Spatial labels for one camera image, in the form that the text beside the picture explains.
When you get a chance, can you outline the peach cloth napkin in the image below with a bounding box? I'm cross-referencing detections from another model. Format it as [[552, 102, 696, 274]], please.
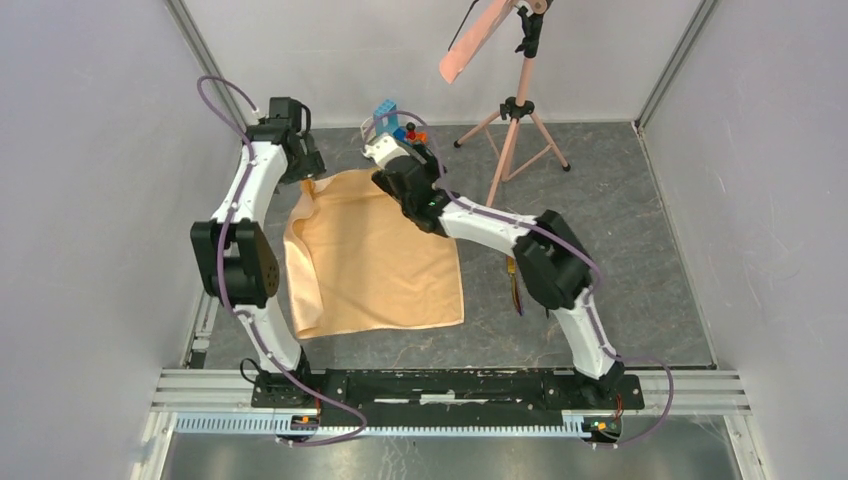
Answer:
[[283, 170, 465, 339]]

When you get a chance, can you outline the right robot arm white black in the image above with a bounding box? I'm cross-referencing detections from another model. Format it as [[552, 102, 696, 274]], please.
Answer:
[[363, 137, 624, 408]]

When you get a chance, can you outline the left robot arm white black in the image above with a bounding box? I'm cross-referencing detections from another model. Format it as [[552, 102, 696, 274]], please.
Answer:
[[190, 97, 326, 408]]

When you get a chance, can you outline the colourful toy brick structure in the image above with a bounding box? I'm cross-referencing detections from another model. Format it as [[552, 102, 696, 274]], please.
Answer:
[[360, 99, 429, 146]]

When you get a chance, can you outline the pink tripod stand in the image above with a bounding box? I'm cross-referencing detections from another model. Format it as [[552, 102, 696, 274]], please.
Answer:
[[447, 0, 571, 206]]

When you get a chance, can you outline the pink panel on tripod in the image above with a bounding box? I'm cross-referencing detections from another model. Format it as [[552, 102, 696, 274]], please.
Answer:
[[439, 0, 515, 84]]

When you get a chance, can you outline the iridescent rainbow knife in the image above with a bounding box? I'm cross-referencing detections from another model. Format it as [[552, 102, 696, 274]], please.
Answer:
[[506, 256, 524, 316]]

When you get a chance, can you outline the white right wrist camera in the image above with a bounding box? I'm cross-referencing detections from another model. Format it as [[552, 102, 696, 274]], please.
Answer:
[[362, 134, 412, 169]]

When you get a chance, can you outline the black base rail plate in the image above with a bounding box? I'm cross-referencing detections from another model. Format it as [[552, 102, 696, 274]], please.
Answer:
[[251, 368, 645, 428]]

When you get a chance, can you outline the aluminium frame rail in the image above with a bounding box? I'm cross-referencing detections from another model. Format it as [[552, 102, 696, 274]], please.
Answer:
[[131, 369, 766, 479]]

